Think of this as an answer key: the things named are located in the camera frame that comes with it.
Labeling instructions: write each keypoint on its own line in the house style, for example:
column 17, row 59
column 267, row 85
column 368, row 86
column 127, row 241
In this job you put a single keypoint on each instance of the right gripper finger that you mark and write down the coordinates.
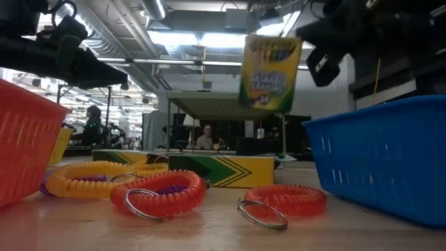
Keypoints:
column 327, row 35
column 325, row 68

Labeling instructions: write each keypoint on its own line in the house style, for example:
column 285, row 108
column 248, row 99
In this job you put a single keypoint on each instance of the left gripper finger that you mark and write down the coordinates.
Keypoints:
column 97, row 73

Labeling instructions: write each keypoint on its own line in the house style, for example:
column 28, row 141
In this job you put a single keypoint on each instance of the Crayola colored pencils box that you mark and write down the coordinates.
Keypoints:
column 270, row 73

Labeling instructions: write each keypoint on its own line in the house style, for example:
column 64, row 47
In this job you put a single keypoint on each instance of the red plastic basket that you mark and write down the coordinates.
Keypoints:
column 24, row 146

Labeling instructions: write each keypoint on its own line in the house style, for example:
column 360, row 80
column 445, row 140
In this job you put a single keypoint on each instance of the blue plastic basket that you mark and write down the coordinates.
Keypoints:
column 383, row 157

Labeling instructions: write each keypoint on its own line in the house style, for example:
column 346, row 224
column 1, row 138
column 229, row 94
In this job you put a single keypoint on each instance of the yellow coil wristband keyring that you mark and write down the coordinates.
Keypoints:
column 69, row 184
column 150, row 169

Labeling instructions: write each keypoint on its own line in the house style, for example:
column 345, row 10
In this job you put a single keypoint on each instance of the red coil wristband keyring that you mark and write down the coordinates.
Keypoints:
column 167, row 204
column 289, row 205

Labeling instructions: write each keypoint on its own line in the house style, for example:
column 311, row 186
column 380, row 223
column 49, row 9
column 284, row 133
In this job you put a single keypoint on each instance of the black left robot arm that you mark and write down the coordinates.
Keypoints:
column 14, row 21

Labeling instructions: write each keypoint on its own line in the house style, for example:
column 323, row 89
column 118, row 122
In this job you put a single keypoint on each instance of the person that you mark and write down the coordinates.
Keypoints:
column 206, row 139
column 91, row 125

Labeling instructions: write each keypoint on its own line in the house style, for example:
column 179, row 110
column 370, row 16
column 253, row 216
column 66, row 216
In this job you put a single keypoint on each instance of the long ceiling light bar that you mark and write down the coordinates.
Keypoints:
column 163, row 61

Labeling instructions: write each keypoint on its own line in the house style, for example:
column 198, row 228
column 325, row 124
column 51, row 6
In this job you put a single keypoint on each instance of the grey covered cabinet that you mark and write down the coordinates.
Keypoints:
column 153, row 129

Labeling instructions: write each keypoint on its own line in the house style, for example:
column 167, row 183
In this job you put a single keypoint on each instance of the yellow plastic basket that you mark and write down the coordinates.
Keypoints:
column 60, row 146

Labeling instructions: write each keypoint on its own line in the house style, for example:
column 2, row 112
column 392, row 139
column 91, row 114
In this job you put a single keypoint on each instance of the white lamp shade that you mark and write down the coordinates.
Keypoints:
column 191, row 121

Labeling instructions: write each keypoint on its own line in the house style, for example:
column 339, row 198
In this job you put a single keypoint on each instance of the green perforated metal shelf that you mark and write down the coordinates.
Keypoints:
column 209, row 104

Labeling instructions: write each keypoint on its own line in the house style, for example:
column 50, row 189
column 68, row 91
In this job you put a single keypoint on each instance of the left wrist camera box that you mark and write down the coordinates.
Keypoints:
column 66, row 29

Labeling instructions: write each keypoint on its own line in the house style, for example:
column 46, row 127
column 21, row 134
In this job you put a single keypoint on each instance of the black metal frame rig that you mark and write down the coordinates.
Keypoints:
column 108, row 115

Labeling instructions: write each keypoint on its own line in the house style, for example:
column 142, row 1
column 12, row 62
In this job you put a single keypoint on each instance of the grey square wall vent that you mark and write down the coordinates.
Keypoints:
column 207, row 84

